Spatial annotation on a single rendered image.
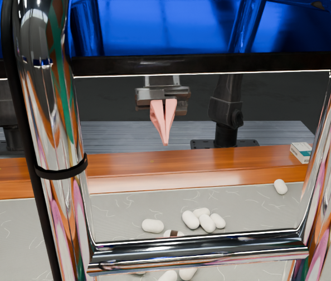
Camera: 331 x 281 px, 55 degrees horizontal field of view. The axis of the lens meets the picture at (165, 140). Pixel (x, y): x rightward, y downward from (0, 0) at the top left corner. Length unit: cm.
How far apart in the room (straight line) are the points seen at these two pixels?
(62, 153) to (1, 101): 78
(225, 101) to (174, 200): 34
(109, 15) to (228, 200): 44
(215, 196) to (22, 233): 35
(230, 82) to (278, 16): 55
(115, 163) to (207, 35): 45
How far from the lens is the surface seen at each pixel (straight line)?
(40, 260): 54
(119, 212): 59
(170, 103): 57
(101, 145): 98
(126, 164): 68
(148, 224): 54
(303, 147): 76
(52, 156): 16
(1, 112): 94
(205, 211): 57
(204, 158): 70
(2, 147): 103
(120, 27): 28
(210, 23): 29
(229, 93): 85
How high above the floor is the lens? 112
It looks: 27 degrees down
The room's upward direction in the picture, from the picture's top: straight up
